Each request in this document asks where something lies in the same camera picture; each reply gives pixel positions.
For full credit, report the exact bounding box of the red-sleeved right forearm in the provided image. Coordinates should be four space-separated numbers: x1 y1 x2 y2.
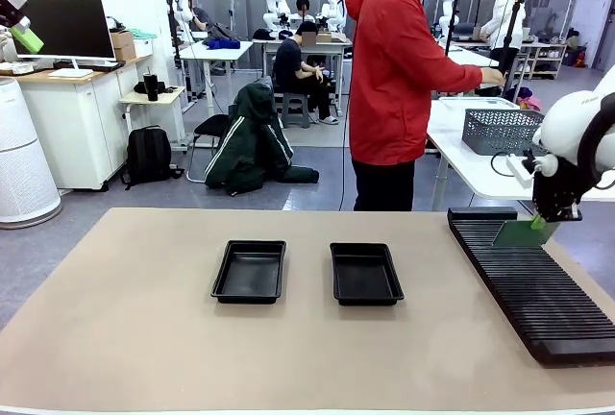
431 56 484 95

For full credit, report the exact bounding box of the white background table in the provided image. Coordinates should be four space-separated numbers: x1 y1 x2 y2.
441 43 501 99
253 38 355 113
179 39 255 116

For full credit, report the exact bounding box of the grey plastic stool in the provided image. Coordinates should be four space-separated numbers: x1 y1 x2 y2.
280 91 312 129

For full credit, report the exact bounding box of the black tripod stand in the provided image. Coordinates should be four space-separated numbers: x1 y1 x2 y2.
440 0 465 59
496 0 526 97

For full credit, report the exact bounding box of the person in white top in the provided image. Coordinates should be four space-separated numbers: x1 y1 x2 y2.
480 0 529 94

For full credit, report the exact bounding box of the person's right hand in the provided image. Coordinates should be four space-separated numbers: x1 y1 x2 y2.
480 66 507 90

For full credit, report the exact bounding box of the small wooden side table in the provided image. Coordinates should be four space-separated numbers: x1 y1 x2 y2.
118 85 188 153

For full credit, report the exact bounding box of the black slotted board rack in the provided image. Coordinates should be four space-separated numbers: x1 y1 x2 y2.
446 207 615 367

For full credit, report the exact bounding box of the large white table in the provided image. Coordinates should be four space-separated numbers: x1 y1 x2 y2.
426 96 615 212

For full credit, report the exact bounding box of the white shelf rack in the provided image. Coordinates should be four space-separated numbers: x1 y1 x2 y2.
507 37 569 82

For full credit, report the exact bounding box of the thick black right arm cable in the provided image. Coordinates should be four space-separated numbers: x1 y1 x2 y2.
574 91 615 190

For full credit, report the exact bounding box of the person in red jacket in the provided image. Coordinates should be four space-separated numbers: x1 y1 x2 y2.
343 0 506 212

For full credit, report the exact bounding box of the brown cardboard box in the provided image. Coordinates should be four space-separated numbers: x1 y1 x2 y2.
109 29 137 61

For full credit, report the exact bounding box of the white shallow plastic tray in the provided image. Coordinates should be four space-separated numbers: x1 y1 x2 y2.
438 95 522 111

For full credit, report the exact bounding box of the black backpack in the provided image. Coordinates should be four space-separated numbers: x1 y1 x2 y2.
120 125 185 190

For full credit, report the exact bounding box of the green perforated circuit board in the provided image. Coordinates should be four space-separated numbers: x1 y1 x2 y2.
492 219 563 249

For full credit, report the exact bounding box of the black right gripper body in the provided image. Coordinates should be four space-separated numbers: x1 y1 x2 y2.
531 157 584 224

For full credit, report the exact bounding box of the pink bag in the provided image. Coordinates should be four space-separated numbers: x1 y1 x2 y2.
516 86 543 111

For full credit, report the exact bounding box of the black chair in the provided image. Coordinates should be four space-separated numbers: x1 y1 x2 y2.
185 113 233 183

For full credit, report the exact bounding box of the black plastic ESD tray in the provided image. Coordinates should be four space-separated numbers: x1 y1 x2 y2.
209 239 287 305
329 241 406 307

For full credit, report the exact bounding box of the seated person in black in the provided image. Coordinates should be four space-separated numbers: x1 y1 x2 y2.
272 20 340 127

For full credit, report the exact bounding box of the grey plastic mesh basket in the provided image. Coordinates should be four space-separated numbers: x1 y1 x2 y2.
461 108 547 156

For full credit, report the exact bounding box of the black monitor on white stand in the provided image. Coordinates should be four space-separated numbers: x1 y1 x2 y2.
13 0 117 79

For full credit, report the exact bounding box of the black tumbler with straw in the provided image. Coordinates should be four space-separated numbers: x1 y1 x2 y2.
142 67 160 102

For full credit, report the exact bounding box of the black keyboard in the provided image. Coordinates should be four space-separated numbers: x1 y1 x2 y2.
51 60 127 72

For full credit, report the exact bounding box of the dark green striped jacket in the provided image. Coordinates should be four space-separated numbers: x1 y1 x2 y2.
204 82 321 197

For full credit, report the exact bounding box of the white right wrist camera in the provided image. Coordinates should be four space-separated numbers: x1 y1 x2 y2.
504 154 537 189

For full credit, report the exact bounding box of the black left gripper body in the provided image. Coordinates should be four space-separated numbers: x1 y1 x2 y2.
0 0 29 28

